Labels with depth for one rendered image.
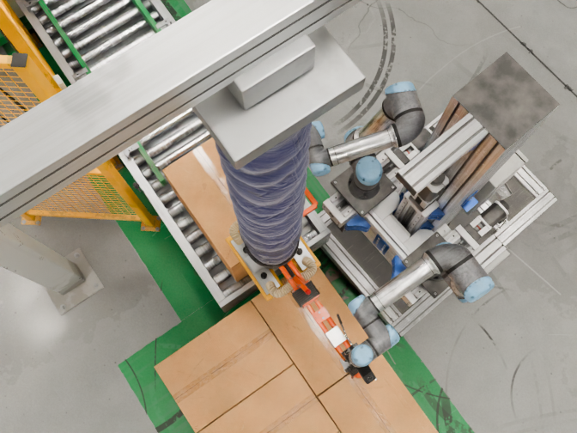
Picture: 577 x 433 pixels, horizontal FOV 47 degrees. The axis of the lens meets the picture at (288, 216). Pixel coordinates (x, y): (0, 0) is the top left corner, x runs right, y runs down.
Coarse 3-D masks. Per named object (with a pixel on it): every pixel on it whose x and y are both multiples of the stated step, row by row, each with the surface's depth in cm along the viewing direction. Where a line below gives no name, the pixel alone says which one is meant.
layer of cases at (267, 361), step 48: (240, 336) 342; (288, 336) 342; (192, 384) 336; (240, 384) 336; (288, 384) 336; (336, 384) 336; (384, 384) 336; (240, 432) 330; (288, 432) 330; (336, 432) 330; (384, 432) 330; (432, 432) 330
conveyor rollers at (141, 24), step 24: (48, 0) 393; (72, 0) 393; (96, 0) 393; (120, 0) 393; (96, 24) 392; (120, 24) 391; (144, 24) 390; (96, 48) 385; (120, 48) 385; (144, 144) 373; (168, 144) 370; (192, 144) 369; (168, 192) 362; (192, 240) 356; (216, 264) 353
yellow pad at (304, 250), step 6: (300, 240) 296; (300, 246) 295; (306, 246) 295; (300, 252) 292; (306, 252) 294; (312, 252) 295; (294, 258) 293; (300, 258) 293; (312, 258) 293; (294, 264) 294; (300, 264) 293; (318, 264) 293; (300, 270) 292
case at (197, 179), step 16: (208, 144) 327; (192, 160) 324; (208, 160) 324; (176, 176) 322; (192, 176) 322; (208, 176) 322; (224, 176) 322; (176, 192) 338; (192, 192) 320; (208, 192) 320; (224, 192) 320; (192, 208) 318; (208, 208) 318; (224, 208) 318; (208, 224) 316; (224, 224) 316; (208, 240) 346; (224, 240) 314; (224, 256) 312; (240, 272) 333
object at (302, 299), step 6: (306, 282) 277; (312, 282) 277; (300, 288) 278; (312, 288) 278; (294, 294) 276; (300, 294) 277; (306, 294) 277; (312, 294) 277; (318, 294) 277; (300, 300) 276; (306, 300) 276; (312, 300) 275; (300, 306) 278
